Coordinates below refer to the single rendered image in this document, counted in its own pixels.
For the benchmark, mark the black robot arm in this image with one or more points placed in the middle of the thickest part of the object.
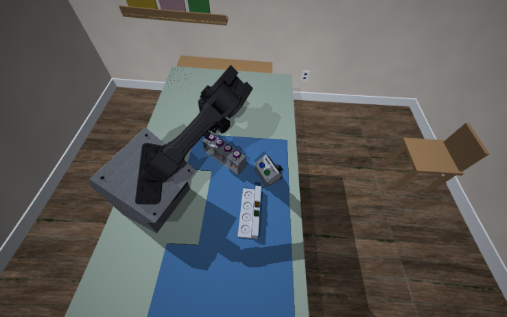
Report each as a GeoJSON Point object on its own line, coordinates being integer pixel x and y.
{"type": "Point", "coordinates": [214, 106]}

